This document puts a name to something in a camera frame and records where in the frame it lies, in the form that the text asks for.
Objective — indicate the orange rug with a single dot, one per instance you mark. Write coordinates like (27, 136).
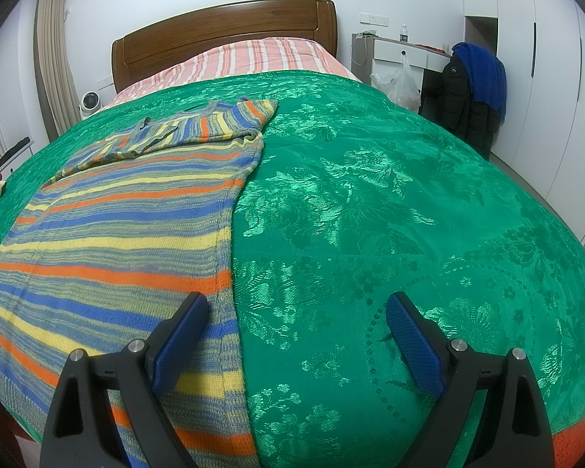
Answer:
(569, 445)

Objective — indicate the brown wooden headboard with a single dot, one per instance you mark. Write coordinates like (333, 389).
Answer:
(163, 44)

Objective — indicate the green floral bedspread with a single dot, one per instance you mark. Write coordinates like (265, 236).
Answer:
(354, 199)

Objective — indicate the beige curtain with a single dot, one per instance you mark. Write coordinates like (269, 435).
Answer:
(55, 84)

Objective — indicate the plastic water bottle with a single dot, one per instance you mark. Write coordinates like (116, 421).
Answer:
(404, 34)

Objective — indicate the white round camera device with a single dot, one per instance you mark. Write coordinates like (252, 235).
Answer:
(90, 103)

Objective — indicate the white wardrobe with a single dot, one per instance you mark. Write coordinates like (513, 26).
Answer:
(542, 46)

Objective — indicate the white desk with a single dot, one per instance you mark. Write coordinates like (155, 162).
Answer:
(371, 54)

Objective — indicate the pink striped bed sheet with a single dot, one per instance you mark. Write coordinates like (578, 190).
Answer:
(245, 57)

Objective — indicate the striped knit sweater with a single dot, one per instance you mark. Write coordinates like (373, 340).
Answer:
(112, 243)

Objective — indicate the white wall socket strip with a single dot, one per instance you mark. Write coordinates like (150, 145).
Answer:
(379, 21)

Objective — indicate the black jacket on chair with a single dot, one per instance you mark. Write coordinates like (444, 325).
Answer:
(447, 100)

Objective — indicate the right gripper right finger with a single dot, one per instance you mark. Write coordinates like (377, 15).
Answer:
(512, 427)

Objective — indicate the white plastic bag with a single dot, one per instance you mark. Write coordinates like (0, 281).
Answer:
(399, 85)

